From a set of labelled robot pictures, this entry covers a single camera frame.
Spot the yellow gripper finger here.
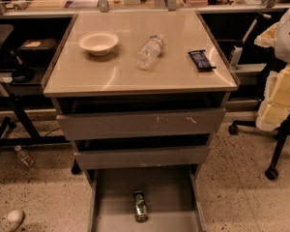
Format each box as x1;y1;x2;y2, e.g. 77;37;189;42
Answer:
256;64;290;131
254;23;278;48

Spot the clear plastic water bottle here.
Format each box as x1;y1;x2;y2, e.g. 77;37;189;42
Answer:
136;34;164;71

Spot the white handheld tool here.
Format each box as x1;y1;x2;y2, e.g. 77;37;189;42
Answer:
229;13;271;70

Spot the green soda can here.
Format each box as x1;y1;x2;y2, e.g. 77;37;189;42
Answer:
132;191;148;222

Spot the grey middle drawer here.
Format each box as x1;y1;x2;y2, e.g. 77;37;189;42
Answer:
74;146;210;170

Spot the dark blue snack bar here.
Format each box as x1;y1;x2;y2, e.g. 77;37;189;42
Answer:
188;49;216;72

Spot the white paper bowl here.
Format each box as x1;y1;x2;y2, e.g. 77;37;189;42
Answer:
78;31;119;56

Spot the water bottle on floor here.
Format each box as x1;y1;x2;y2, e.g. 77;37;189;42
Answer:
14;145;35;167

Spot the grey top drawer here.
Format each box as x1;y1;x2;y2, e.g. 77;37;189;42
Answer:
57;108;225;140

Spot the grey open bottom drawer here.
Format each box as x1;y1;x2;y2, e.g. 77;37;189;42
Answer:
88;166;206;232

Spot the grey drawer cabinet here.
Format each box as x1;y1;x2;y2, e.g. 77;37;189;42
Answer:
41;10;241;232

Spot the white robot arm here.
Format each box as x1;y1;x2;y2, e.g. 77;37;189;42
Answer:
254;8;290;131

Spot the black joystick device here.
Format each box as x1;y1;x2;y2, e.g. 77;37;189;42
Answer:
10;49;35;83

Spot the black office chair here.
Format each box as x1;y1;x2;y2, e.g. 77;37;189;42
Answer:
228;103;290;182

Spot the black box under desk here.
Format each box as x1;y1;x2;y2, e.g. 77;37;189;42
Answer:
17;38;58;59

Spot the white shoe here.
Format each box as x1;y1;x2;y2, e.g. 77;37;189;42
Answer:
0;210;24;232

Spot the black desk frame leg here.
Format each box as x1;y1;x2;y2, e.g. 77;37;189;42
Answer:
0;74;71;172

